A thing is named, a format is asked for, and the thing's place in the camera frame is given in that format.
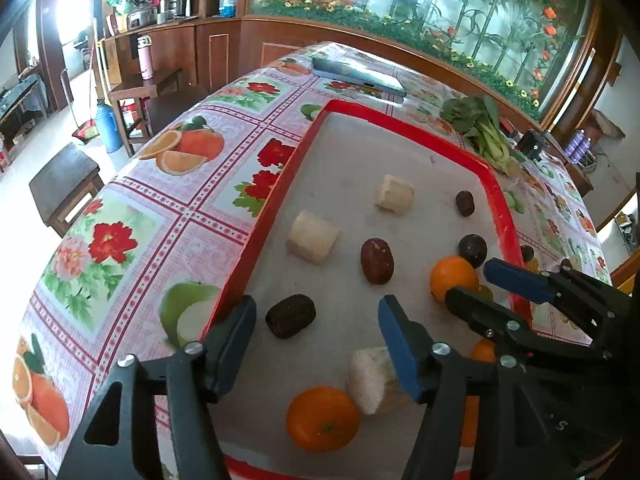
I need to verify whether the wooden sideboard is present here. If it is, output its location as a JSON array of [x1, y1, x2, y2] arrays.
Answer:
[[100, 17, 246, 106]]

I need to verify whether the wooden side table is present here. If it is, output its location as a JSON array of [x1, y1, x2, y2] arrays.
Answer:
[[107, 67, 183, 156]]

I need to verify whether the green leafy vegetable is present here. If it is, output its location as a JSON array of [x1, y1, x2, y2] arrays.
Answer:
[[440, 95, 523, 176]]

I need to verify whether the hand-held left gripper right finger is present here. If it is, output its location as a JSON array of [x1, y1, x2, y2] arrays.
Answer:
[[377, 294, 576, 480]]

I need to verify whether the blue bottle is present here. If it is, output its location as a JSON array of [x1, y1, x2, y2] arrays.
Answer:
[[95, 100, 123, 153]]

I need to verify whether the black cylindrical device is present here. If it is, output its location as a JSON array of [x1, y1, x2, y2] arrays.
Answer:
[[517, 129, 548, 161]]

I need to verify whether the large orange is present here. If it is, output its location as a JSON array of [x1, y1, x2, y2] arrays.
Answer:
[[286, 386, 361, 453]]

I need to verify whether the smartphone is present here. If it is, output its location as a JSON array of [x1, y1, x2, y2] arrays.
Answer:
[[311, 56, 407, 98]]

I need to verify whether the dark wooden stool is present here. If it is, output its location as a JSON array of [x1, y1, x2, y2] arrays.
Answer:
[[29, 142, 103, 238]]

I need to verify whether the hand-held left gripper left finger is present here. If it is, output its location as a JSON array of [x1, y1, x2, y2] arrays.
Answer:
[[57, 295, 258, 480]]

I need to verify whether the pink thermos bottle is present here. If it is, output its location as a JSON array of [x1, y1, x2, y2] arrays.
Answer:
[[136, 35, 153, 81]]

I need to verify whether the large speckled red date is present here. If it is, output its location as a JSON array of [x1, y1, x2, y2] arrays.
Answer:
[[360, 238, 396, 285]]

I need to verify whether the flower display glass cabinet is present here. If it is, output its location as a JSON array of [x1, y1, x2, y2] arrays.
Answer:
[[250, 0, 601, 121]]

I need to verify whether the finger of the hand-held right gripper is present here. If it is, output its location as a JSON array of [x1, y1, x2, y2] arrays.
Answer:
[[482, 257, 632, 342], [444, 286, 597, 367]]

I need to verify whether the red tray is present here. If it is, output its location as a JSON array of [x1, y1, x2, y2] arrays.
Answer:
[[202, 99, 533, 480]]

